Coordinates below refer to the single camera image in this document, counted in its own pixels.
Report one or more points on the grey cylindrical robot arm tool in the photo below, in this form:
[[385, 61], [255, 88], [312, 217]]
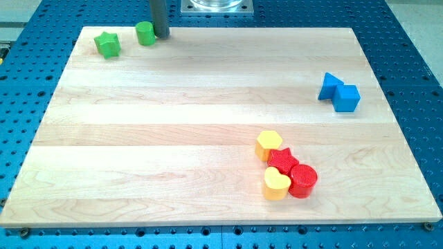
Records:
[[160, 21]]

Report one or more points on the light wooden board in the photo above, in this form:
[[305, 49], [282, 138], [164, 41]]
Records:
[[165, 135]]

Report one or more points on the left board corner screw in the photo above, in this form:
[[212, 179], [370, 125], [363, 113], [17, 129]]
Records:
[[24, 233]]

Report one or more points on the board corner screw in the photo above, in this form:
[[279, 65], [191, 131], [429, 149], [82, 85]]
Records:
[[428, 226], [24, 233]]

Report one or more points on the right board corner screw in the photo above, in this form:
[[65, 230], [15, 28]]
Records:
[[428, 226]]

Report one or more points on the yellow hexagon block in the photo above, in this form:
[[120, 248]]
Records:
[[266, 141]]

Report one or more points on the red star block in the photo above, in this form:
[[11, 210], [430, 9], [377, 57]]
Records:
[[282, 160]]

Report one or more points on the yellow heart block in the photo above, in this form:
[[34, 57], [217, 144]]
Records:
[[276, 185]]

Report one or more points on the red cylinder block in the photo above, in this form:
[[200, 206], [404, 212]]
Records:
[[303, 179]]

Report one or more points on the blue triangle block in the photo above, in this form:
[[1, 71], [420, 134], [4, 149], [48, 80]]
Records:
[[330, 82]]

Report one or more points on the green cylinder block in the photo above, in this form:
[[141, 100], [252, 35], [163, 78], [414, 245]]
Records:
[[145, 33]]

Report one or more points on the blue cube block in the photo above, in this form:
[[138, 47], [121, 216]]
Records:
[[345, 98]]

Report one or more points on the green star block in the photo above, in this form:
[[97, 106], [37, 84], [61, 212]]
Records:
[[108, 45]]

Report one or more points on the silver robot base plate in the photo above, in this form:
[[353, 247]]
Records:
[[211, 7]]

